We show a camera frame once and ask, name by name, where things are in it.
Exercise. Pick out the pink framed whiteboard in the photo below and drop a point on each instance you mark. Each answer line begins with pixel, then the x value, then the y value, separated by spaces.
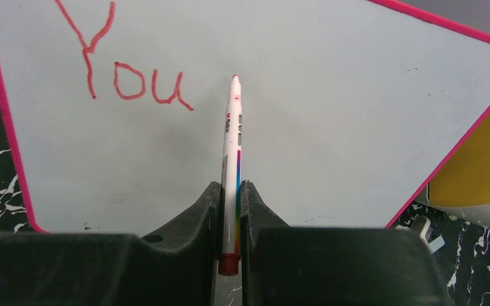
pixel 115 110

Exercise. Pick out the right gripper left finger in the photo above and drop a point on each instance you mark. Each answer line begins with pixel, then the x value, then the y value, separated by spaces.
pixel 173 265

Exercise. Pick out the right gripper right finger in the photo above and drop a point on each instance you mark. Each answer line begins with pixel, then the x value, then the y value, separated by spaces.
pixel 284 265

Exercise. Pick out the small white clip object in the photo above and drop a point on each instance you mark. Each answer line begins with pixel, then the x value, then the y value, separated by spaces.
pixel 422 227

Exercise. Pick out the white marker pen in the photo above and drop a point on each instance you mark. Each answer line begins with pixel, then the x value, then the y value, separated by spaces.
pixel 230 255

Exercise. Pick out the cream cylinder with orange face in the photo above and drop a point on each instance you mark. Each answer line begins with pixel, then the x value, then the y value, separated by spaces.
pixel 462 186

